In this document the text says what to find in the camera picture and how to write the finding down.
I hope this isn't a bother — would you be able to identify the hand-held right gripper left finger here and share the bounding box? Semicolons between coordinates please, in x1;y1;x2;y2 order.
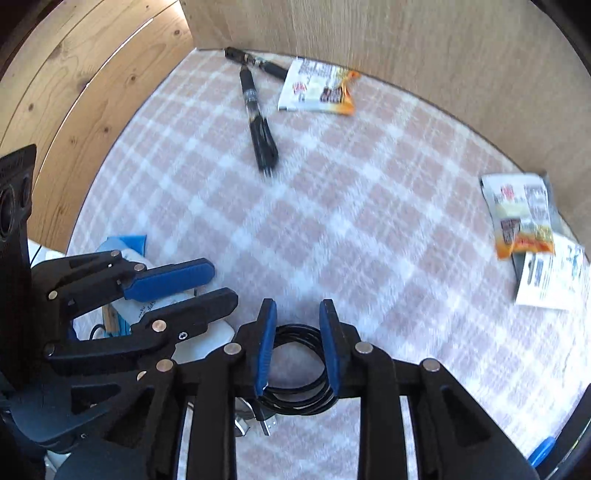
106;299;278;480

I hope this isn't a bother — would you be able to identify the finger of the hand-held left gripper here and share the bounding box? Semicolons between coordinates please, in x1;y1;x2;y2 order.
31;249;216;321
44;287;239;416

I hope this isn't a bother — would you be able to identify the blue plastic item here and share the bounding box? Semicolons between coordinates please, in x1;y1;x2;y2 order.
527;436;558;467

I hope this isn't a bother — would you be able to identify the small orange packet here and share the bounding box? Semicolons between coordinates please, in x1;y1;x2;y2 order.
102;305;122;337

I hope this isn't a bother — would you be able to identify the black short stick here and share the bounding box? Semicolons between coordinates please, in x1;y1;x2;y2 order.
224;46;291;83

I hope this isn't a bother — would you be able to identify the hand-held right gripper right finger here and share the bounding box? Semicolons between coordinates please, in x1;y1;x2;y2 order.
320;299;540;480

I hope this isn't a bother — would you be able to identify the white blue leaflet packet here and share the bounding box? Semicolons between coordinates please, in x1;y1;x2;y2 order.
515;233;587;311

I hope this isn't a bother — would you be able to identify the black cable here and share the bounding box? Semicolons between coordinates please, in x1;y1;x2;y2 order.
253;323;340;437

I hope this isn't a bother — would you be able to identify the black pronged stick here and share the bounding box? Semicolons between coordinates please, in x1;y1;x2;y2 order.
239;65;279;175

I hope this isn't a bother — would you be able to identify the grey foil packet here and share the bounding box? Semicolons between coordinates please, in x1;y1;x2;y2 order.
510;172;573;291

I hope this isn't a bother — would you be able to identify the blue plastic bag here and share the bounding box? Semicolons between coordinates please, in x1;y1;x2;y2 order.
95;233;148;259

